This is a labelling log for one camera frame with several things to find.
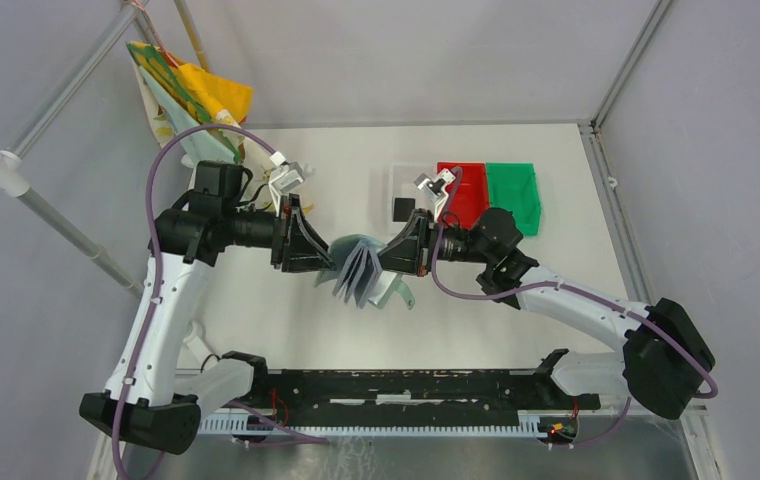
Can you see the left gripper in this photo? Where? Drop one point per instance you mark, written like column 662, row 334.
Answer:
column 305, row 250

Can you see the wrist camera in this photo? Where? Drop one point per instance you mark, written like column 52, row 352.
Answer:
column 436, row 189
column 285, row 177

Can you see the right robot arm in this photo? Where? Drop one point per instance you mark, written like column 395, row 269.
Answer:
column 656, row 354

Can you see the black credit card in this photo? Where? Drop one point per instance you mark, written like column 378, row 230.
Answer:
column 402, row 208

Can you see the red plastic bin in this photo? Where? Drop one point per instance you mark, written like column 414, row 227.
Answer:
column 472, row 197

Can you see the green leather card holder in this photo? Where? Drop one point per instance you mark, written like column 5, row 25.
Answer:
column 388, row 285

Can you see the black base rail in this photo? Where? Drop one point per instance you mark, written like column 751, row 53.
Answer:
column 414, row 398

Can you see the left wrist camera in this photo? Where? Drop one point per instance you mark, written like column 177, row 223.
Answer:
column 285, row 177

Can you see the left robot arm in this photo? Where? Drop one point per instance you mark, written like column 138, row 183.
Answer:
column 144, row 402

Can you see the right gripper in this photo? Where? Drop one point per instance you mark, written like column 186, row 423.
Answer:
column 412, row 249

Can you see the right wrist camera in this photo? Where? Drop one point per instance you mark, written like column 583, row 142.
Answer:
column 436, row 189

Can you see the clear plastic bin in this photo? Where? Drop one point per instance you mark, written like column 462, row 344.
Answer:
column 400, row 183

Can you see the patterned cloth bags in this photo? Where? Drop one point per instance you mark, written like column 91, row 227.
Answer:
column 178, row 95

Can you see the white pipe pole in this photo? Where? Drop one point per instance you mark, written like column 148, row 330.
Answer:
column 18, row 187

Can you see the green plastic bin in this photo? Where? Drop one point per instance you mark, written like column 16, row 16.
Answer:
column 513, row 187

